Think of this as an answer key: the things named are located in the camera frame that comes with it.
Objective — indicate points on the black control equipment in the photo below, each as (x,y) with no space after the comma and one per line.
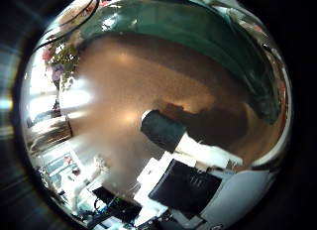
(115,205)

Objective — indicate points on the green curved bench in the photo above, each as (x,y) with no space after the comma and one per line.
(198,28)

